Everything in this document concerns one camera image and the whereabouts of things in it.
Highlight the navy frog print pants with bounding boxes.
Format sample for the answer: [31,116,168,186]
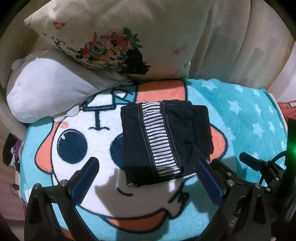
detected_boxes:
[120,100,214,187]

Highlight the teal cartoon fleece blanket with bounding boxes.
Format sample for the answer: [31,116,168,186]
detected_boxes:
[20,79,287,240]

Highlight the white plush pillow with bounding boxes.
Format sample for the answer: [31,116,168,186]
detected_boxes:
[6,50,130,123]

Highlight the cream floral pillow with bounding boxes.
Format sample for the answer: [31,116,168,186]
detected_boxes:
[24,1,214,80]

